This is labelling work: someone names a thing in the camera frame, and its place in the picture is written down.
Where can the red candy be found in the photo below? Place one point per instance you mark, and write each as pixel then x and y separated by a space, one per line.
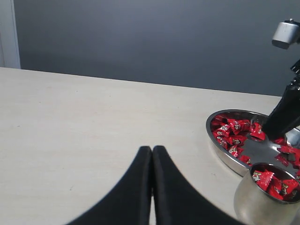
pixel 285 190
pixel 223 130
pixel 256 133
pixel 262 179
pixel 235 151
pixel 237 140
pixel 238 126

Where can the red wrapped candy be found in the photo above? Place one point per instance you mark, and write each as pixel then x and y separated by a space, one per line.
pixel 223 130
pixel 237 140
pixel 235 151
pixel 256 133
pixel 238 126

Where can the steel cup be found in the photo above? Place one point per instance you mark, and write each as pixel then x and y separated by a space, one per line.
pixel 253 206

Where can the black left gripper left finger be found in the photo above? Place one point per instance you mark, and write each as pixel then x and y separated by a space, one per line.
pixel 129 202

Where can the round steel plate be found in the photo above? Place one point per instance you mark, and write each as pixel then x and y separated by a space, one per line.
pixel 259 151

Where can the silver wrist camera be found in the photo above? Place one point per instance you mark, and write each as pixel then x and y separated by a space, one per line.
pixel 286 34

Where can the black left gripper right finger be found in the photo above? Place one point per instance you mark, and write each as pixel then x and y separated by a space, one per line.
pixel 176 201

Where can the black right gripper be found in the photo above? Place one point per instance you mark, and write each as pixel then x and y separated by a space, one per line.
pixel 286 115

